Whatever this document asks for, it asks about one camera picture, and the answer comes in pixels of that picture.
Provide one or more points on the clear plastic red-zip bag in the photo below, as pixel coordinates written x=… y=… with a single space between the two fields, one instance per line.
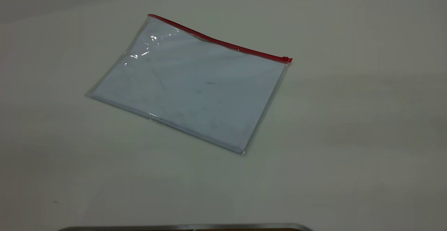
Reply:
x=195 y=91

